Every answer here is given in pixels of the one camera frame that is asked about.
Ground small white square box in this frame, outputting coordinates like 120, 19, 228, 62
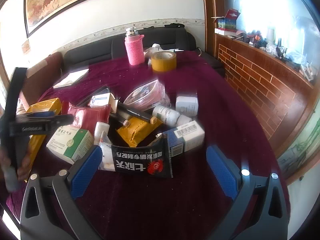
175, 95, 199, 117

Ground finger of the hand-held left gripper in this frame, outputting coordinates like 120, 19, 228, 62
10, 114, 75, 137

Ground wooden window frame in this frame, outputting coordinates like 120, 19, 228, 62
201, 0, 220, 60

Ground yellow tape roll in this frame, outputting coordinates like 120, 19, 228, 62
151, 51, 177, 72

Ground red booklet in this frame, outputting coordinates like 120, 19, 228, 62
61, 101, 111, 135

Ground red blue carton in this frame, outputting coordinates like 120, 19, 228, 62
211, 9, 241, 32

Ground green white medicine box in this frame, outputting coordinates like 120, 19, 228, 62
46, 127, 95, 165

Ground white barcode box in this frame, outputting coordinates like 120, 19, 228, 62
156, 120, 206, 158

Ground pink sleeved bottle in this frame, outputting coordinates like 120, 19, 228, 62
124, 27, 145, 65

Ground white blue medicine box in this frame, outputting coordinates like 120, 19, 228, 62
89, 92, 120, 113

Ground clear plastic container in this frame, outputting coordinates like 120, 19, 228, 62
123, 79, 167, 109

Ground brick pattern wooden cabinet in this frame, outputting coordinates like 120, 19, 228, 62
215, 34, 315, 155

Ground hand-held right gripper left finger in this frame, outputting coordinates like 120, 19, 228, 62
19, 145, 103, 240

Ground yellow box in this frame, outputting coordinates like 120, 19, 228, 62
24, 97, 63, 183

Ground white pill bottle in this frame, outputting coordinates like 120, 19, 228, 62
152, 105, 181, 127

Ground green printed panel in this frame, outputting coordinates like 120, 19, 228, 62
276, 120, 320, 185

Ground yellow packet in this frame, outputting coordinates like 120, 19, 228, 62
116, 119, 163, 148

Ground framed horse painting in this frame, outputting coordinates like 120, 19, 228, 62
23, 0, 119, 38

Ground maroon tablecloth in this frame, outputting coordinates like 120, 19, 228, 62
5, 50, 290, 240

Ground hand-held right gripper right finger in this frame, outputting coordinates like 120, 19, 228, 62
206, 145, 292, 240

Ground black sofa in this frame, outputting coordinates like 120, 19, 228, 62
61, 25, 225, 75

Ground black snack packet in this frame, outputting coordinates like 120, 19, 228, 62
111, 134, 174, 178

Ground white papers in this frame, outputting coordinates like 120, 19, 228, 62
53, 69, 90, 89

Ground white tissue packet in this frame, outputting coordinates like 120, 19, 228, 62
94, 121, 118, 172

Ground pile of sill clutter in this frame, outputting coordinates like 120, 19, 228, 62
235, 27, 320, 80

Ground crumpled white tissue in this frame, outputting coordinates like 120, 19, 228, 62
144, 44, 178, 55

